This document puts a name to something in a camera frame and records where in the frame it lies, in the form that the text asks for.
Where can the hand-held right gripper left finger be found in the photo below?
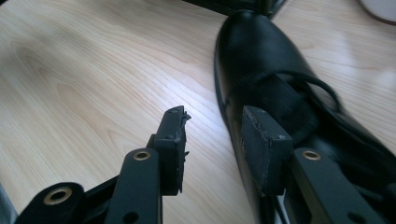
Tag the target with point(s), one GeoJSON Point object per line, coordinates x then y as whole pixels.
{"type": "Point", "coordinates": [171, 149]}

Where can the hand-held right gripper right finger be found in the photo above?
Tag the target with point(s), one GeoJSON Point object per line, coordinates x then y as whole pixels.
{"type": "Point", "coordinates": [264, 152]}

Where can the black leather shoe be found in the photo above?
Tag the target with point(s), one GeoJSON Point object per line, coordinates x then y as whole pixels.
{"type": "Point", "coordinates": [255, 46]}

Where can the red and black shoe rack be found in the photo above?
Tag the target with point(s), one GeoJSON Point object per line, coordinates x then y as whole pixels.
{"type": "Point", "coordinates": [218, 4]}

